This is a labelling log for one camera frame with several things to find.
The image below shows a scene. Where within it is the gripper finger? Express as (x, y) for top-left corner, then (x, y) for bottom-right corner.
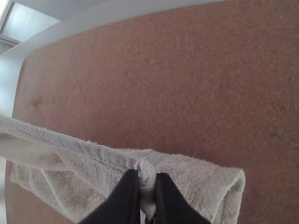
(78, 169), (141, 224)
(153, 172), (211, 224)

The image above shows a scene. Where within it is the pale towel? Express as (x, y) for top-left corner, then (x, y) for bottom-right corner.
(0, 113), (246, 224)

